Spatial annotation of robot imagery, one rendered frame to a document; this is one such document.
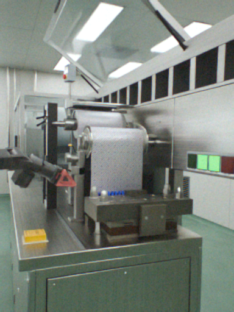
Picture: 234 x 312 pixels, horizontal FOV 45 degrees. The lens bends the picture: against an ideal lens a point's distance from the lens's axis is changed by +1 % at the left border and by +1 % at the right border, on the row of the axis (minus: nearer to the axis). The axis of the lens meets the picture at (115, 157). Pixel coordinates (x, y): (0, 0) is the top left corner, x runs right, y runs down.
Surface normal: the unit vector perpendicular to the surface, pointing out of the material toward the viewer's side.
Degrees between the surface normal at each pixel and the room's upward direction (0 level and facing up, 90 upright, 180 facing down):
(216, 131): 90
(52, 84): 90
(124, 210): 90
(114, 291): 90
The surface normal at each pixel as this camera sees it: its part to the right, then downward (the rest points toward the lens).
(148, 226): 0.36, 0.06
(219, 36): -0.93, 0.00
